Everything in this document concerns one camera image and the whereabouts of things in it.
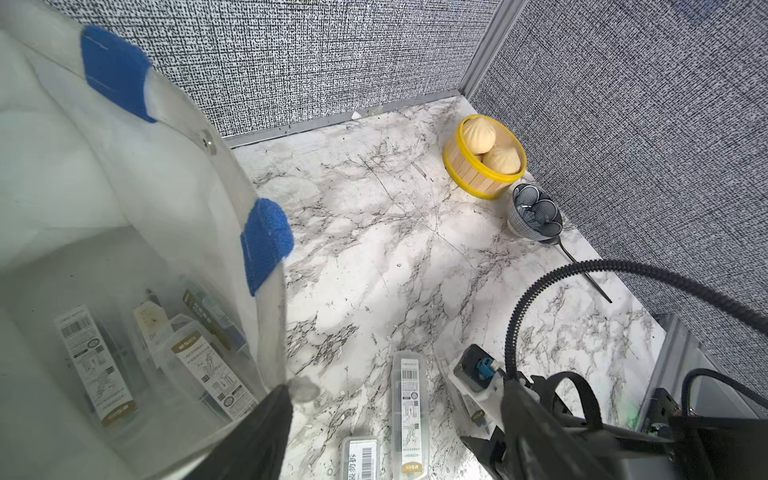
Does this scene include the dark blue patterned bowl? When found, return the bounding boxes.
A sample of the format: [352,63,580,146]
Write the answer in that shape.
[506,183,563,242]

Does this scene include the cream steamed bun far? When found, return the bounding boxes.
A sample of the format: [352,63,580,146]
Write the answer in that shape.
[462,117,496,155]

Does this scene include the cream steamed bun near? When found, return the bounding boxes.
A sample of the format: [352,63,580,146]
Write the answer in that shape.
[482,146,523,175]

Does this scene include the clear compass case white label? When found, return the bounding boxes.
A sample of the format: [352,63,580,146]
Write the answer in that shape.
[156,322,257,423]

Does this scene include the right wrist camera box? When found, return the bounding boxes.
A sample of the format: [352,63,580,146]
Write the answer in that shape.
[448,344,504,420]

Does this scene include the black spoon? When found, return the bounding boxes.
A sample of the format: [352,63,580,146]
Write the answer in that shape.
[542,236,614,304]

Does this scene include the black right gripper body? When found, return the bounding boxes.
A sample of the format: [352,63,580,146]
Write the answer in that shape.
[461,371,767,479]

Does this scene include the black corrugated cable conduit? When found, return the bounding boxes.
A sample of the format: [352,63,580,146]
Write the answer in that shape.
[503,259,768,380]

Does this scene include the white canvas bag blue handles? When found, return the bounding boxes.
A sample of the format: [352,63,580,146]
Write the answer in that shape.
[1,1,293,479]

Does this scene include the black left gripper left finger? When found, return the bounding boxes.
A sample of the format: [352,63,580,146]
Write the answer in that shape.
[186,385,293,480]

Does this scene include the yellow rimmed wooden steamer basket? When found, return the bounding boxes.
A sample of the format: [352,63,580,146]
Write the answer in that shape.
[442,114,528,200]

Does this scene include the compass case red label front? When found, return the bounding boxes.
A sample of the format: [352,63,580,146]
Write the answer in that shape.
[340,436,379,480]

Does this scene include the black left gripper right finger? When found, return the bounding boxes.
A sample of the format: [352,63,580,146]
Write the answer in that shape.
[501,377,611,479]

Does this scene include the cream steamed bun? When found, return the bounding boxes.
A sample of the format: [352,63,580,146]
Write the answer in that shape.
[462,117,496,155]
[482,146,523,175]

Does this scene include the clear compass case barcode label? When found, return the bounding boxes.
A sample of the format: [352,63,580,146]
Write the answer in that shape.
[54,305,137,427]

